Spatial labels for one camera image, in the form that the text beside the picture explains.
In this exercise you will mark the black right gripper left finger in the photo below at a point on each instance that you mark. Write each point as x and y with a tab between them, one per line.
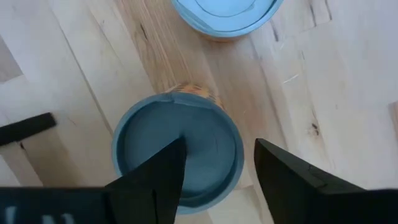
152	193

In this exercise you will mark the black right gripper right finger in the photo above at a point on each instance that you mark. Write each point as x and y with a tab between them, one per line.
295	193

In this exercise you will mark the yellow bean and pepper can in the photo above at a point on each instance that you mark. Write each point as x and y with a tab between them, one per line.
214	155

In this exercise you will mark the black framed wooden shelf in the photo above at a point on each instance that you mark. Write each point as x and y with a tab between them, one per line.
28	129

